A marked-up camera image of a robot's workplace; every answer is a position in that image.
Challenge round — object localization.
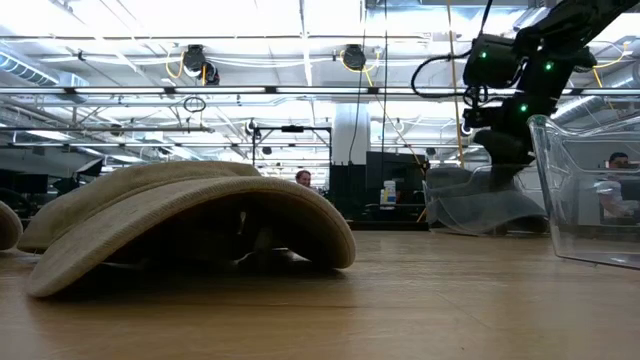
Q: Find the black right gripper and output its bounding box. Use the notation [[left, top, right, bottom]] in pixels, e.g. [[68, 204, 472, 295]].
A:
[[472, 127, 536, 169]]

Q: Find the tan baseball cap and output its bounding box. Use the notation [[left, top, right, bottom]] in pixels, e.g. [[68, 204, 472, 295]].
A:
[[0, 199, 24, 252], [17, 159, 357, 300]]

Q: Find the clear plastic bin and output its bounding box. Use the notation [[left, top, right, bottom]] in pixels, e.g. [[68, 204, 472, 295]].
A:
[[527, 113, 640, 271], [422, 163, 551, 237]]

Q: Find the black background cabinet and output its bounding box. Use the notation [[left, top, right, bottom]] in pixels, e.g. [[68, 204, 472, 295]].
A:
[[327, 149, 429, 224]]

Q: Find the person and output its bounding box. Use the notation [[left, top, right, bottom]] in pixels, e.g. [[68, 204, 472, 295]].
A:
[[293, 168, 321, 194], [594, 151, 640, 224]]

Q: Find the white bottle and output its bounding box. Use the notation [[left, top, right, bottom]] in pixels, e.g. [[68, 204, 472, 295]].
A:
[[381, 179, 399, 207]]

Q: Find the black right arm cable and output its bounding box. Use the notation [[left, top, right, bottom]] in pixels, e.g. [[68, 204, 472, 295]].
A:
[[410, 0, 494, 100]]

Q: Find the black ceiling cable reel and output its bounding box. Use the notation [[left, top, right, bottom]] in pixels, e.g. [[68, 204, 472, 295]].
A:
[[341, 43, 369, 72], [180, 43, 221, 87]]

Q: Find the black background gantry frame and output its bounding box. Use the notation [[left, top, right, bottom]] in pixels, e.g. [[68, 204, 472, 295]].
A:
[[251, 124, 334, 169]]

